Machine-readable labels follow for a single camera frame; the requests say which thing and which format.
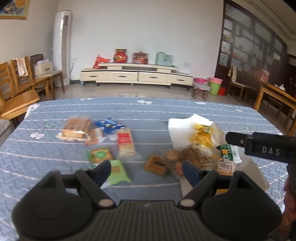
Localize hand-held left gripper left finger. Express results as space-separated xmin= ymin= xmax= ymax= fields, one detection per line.
xmin=32 ymin=160 xmax=116 ymax=210

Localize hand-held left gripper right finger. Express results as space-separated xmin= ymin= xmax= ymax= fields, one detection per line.
xmin=178 ymin=160 xmax=265 ymax=210

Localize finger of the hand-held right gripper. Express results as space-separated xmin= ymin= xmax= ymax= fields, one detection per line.
xmin=225 ymin=132 xmax=247 ymax=148

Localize light green snack packet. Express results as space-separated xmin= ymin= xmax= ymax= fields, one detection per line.
xmin=101 ymin=159 xmax=131 ymax=189

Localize clear stick biscuit pack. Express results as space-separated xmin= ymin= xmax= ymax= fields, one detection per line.
xmin=161 ymin=146 xmax=219 ymax=179

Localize dark green and white packet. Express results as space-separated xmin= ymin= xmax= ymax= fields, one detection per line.
xmin=216 ymin=144 xmax=242 ymax=164

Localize small green label packet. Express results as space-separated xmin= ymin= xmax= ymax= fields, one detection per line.
xmin=86 ymin=147 xmax=114 ymax=165

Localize yellow translucent packet with barcode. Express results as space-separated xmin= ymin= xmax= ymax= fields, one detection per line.
xmin=217 ymin=161 xmax=234 ymax=194

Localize yellow-wrapped cracker pack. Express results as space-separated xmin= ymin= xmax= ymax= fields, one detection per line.
xmin=190 ymin=123 xmax=215 ymax=149

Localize brown cake packet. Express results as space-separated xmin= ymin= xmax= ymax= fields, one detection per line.
xmin=143 ymin=154 xmax=170 ymax=177

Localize brown striped small packet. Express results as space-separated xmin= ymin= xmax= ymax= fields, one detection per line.
xmin=85 ymin=128 xmax=105 ymax=146

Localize red label cracker packet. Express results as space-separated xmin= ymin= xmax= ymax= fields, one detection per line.
xmin=115 ymin=128 xmax=137 ymax=160

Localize red and white cardboard box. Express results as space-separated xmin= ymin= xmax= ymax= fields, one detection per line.
xmin=167 ymin=113 xmax=270 ymax=194

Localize blue cookie packet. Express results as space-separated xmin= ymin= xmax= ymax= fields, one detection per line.
xmin=95 ymin=117 xmax=125 ymax=134

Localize clear sandwich biscuit pack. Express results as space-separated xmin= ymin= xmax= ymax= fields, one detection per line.
xmin=57 ymin=116 xmax=92 ymax=142

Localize person's right hand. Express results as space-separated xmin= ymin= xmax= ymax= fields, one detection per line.
xmin=283 ymin=178 xmax=296 ymax=232

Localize brown wooden chair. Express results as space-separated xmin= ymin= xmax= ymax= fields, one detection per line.
xmin=228 ymin=66 xmax=258 ymax=103

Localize wooden table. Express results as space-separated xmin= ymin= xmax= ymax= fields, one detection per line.
xmin=253 ymin=82 xmax=296 ymax=135

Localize green bucket with pink rim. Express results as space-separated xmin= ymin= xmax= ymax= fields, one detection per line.
xmin=207 ymin=77 xmax=224 ymax=95

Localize small stool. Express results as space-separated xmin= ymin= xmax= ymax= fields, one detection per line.
xmin=193 ymin=84 xmax=211 ymax=100

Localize beige towel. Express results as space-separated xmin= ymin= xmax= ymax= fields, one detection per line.
xmin=228 ymin=66 xmax=238 ymax=82

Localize red gift bag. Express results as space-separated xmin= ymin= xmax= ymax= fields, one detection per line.
xmin=260 ymin=69 xmax=271 ymax=83

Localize dark wooden shelf unit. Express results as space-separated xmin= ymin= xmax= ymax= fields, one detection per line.
xmin=215 ymin=0 xmax=292 ymax=93

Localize cream TV cabinet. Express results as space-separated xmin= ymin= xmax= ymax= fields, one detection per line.
xmin=80 ymin=62 xmax=194 ymax=90

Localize grey sofa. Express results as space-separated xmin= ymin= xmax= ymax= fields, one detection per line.
xmin=0 ymin=119 xmax=16 ymax=142

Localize dark brown chair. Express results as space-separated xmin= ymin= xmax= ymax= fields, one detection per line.
xmin=30 ymin=53 xmax=65 ymax=94

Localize red plastic bag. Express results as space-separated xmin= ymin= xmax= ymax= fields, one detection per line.
xmin=93 ymin=55 xmax=110 ymax=69

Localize red and gold jar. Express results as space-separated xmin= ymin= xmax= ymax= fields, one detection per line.
xmin=113 ymin=48 xmax=128 ymax=64

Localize white paper bag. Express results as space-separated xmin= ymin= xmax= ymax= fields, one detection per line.
xmin=34 ymin=60 xmax=54 ymax=77

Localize red pagoda gift box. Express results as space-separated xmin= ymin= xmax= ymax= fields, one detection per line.
xmin=132 ymin=51 xmax=150 ymax=65

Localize white standing air conditioner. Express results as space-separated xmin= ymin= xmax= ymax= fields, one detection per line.
xmin=52 ymin=10 xmax=72 ymax=88

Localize white towel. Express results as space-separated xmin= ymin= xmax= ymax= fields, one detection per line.
xmin=15 ymin=57 xmax=29 ymax=77

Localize framed wall picture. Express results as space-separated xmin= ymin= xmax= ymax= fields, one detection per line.
xmin=0 ymin=0 xmax=31 ymax=19

